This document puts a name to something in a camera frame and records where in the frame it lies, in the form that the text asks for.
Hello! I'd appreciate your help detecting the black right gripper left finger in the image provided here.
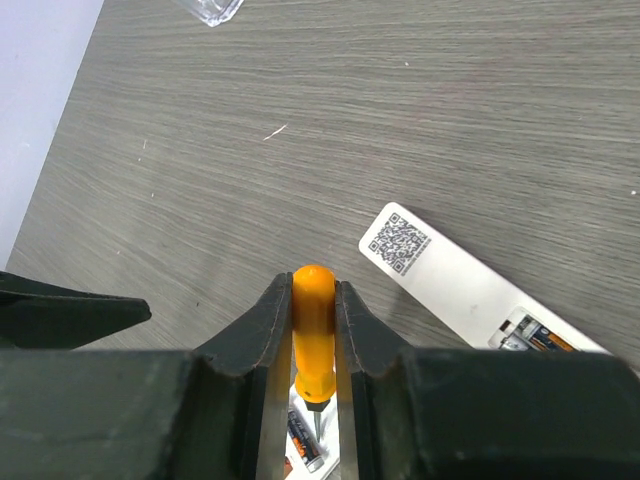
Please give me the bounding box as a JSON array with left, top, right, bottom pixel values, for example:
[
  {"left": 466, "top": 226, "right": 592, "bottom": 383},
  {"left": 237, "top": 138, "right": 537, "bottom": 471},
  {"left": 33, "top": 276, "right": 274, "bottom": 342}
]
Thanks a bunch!
[{"left": 1, "top": 273, "right": 292, "bottom": 479}]

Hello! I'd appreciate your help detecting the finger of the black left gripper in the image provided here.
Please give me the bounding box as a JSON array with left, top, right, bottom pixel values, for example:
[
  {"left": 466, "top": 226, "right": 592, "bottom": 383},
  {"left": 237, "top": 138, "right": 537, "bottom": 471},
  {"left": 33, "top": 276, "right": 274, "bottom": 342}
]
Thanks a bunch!
[{"left": 1, "top": 272, "right": 151, "bottom": 350}]

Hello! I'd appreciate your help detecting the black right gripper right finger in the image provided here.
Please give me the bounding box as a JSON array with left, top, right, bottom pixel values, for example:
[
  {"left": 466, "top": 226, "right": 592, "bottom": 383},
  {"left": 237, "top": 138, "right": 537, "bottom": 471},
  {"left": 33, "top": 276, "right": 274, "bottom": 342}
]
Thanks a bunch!
[{"left": 335, "top": 282, "right": 639, "bottom": 479}]

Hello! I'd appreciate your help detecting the dark blue AAA battery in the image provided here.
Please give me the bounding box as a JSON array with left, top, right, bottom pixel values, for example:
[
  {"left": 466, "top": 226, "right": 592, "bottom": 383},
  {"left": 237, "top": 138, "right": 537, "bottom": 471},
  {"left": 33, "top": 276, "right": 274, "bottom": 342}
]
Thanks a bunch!
[{"left": 287, "top": 407, "right": 324, "bottom": 473}]

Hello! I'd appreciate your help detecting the white remote with batteries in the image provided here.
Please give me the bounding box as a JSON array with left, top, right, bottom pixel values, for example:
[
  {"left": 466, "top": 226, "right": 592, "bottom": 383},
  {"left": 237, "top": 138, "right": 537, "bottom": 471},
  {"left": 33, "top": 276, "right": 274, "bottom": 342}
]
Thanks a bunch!
[{"left": 359, "top": 202, "right": 607, "bottom": 354}]

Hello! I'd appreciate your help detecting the yellow handled screwdriver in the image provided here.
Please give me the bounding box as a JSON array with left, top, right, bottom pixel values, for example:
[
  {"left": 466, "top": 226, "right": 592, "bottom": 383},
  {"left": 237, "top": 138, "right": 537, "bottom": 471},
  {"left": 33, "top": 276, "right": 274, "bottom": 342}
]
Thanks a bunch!
[{"left": 292, "top": 265, "right": 336, "bottom": 439}]

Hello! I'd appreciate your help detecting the clear plastic cup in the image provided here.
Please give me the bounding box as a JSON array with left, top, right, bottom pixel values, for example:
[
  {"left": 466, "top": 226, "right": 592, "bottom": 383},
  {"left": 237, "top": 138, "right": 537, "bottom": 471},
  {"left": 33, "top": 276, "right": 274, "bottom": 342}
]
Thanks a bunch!
[{"left": 175, "top": 0, "right": 244, "bottom": 27}]

